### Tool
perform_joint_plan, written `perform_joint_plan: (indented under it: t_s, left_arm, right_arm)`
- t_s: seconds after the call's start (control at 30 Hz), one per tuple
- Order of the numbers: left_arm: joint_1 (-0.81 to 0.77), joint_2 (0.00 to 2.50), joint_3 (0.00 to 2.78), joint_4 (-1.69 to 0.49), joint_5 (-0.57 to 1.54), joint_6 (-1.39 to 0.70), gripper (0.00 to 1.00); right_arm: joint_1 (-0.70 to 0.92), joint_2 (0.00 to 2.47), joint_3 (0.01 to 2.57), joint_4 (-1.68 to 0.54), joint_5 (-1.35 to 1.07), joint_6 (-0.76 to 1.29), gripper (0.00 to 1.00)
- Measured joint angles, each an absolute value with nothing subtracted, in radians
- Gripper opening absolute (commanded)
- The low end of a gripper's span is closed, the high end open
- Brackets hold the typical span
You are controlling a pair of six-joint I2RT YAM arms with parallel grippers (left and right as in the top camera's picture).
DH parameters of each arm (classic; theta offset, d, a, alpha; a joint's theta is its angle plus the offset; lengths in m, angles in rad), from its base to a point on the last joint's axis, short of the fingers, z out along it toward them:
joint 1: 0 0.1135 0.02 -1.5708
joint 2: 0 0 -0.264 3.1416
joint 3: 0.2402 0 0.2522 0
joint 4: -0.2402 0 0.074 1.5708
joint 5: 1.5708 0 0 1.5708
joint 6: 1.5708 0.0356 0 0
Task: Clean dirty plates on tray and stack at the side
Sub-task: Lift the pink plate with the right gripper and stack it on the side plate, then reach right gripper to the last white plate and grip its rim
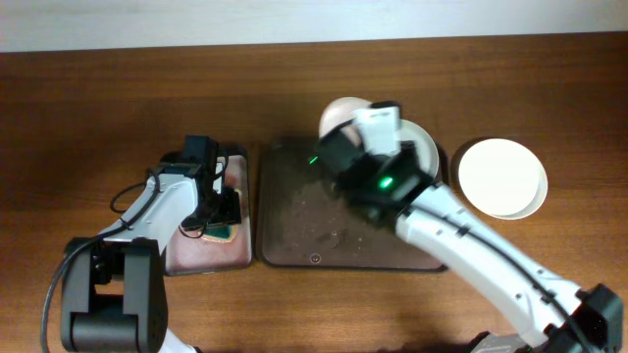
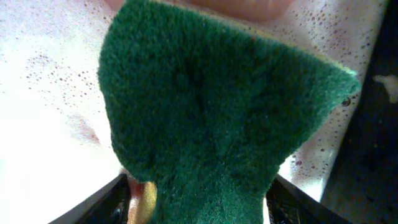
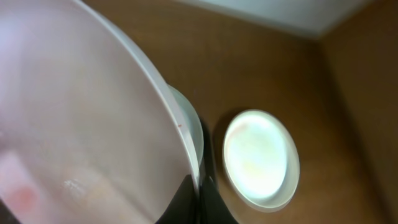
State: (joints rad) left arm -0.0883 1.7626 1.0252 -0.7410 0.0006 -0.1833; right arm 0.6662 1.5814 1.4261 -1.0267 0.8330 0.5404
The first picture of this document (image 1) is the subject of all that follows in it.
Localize green yellow sponge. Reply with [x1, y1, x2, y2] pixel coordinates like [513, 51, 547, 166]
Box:
[201, 187, 242, 243]

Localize cream plate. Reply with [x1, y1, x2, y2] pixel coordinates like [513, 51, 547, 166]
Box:
[319, 97, 371, 139]

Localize pale grey plate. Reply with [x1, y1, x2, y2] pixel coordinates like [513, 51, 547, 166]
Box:
[399, 120, 440, 177]

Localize white plate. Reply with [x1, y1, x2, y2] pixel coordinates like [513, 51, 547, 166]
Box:
[457, 138, 549, 220]

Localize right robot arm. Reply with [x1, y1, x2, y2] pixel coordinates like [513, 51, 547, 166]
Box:
[312, 97, 624, 352]

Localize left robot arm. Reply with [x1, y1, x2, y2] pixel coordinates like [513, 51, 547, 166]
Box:
[51, 135, 242, 352]

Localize small black tray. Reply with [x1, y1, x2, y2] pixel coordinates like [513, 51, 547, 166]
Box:
[163, 145, 252, 277]

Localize large brown serving tray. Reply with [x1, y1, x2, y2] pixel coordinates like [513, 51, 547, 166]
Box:
[255, 137, 446, 273]

